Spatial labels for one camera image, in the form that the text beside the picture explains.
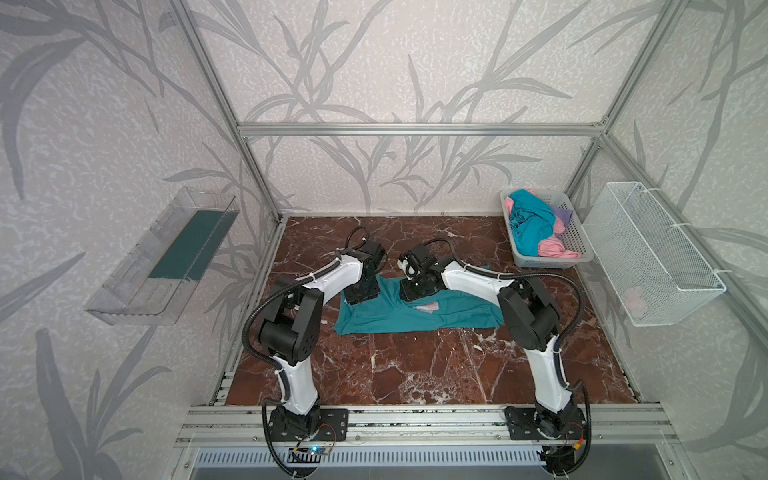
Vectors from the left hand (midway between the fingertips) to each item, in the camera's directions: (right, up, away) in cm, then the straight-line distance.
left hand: (371, 288), depth 94 cm
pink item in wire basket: (+68, 0, -21) cm, 71 cm away
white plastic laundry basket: (+71, +17, +11) cm, 74 cm away
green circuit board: (-10, -35, -24) cm, 43 cm away
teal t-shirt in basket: (+57, +22, +11) cm, 62 cm away
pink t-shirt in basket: (+61, +13, +8) cm, 62 cm away
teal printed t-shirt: (+23, -7, 0) cm, 24 cm away
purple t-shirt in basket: (+71, +25, +17) cm, 77 cm away
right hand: (+10, +1, +2) cm, 11 cm away
